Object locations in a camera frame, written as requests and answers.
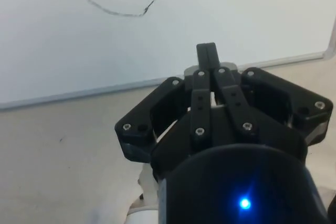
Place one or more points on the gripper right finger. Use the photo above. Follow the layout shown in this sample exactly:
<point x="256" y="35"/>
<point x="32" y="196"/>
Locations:
<point x="236" y="103"/>

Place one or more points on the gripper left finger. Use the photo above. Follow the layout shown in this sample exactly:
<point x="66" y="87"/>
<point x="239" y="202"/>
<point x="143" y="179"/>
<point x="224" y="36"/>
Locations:
<point x="200" y="108"/>

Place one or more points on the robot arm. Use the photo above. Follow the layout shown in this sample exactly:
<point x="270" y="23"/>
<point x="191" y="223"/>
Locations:
<point x="143" y="217"/>

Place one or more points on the flat whiteboard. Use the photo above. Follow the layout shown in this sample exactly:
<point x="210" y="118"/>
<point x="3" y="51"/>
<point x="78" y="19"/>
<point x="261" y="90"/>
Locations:
<point x="105" y="51"/>

